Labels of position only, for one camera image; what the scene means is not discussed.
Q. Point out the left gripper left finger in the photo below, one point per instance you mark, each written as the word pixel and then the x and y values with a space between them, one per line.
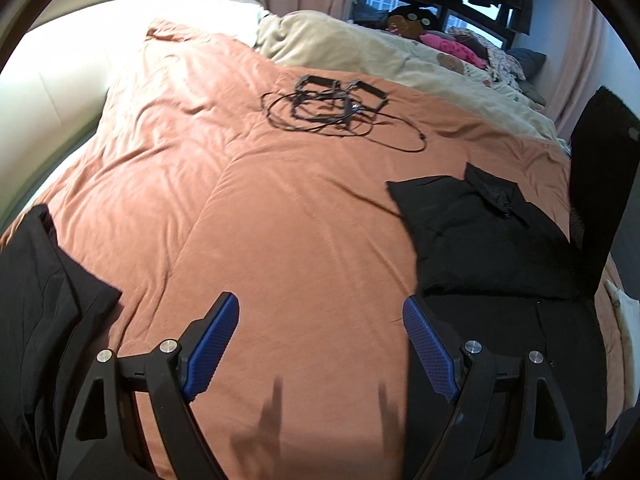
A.
pixel 104 437

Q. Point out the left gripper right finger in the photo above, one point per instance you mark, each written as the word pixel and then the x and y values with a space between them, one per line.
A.
pixel 468 375

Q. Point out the black button shirt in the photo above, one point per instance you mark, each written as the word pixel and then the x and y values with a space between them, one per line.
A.
pixel 500 271

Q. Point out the folded black clothes pile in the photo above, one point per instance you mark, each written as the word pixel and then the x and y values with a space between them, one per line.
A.
pixel 51 311

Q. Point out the orange bed blanket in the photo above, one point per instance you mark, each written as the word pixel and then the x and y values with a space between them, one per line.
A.
pixel 214 170

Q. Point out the cream padded headboard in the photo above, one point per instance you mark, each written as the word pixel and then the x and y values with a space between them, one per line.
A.
pixel 53 88

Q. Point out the floral patterned cloth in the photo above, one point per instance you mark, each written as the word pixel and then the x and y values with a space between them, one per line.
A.
pixel 501 66

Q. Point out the dark blue pillow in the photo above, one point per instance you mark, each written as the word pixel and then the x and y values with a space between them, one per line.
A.
pixel 531 61

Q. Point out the pink garment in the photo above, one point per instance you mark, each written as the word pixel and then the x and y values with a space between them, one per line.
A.
pixel 452 47

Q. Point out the white pillow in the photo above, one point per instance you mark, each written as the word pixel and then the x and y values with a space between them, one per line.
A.
pixel 235 18

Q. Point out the brown plush toy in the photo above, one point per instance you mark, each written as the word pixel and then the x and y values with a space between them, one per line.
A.
pixel 412 22

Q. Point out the beige duvet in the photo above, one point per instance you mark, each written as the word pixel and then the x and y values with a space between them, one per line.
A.
pixel 315 40

